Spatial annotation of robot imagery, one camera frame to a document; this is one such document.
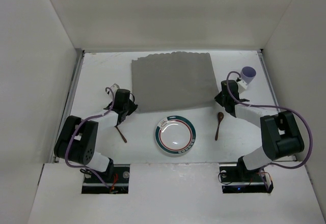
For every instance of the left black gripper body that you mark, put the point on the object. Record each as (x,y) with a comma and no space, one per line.
(122,115)

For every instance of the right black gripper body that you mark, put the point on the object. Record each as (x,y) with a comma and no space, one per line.
(226,103)

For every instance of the brown wooden fork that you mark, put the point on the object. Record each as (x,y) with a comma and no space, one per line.
(121,134)

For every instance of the lilac plastic cup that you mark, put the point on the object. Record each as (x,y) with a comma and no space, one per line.
(248,74)

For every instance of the grey cloth placemat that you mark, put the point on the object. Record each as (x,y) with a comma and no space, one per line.
(173,81)

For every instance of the white plate with teal rim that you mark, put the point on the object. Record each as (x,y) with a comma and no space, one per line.
(175,135)

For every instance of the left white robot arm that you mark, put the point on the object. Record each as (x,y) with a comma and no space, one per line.
(77,140)

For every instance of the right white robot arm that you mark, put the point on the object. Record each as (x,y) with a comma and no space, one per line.
(280,135)

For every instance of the brown wooden spoon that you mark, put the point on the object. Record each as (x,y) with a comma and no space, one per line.
(220,117)

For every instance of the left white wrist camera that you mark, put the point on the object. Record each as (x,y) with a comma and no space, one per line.
(114,88)

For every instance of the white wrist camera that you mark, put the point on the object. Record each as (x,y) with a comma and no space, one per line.
(114,88)
(242,85)

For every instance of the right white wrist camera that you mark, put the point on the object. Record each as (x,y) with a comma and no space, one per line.
(242,85)

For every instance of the left aluminium table rail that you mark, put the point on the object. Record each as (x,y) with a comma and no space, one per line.
(72,89)

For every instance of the aluminium table rail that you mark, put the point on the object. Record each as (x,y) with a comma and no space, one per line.
(267,76)
(72,89)

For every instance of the right aluminium table rail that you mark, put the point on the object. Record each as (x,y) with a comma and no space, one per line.
(267,76)

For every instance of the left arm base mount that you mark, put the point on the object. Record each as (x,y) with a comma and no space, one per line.
(117,182)

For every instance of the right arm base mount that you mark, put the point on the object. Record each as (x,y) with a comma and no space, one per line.
(257,181)

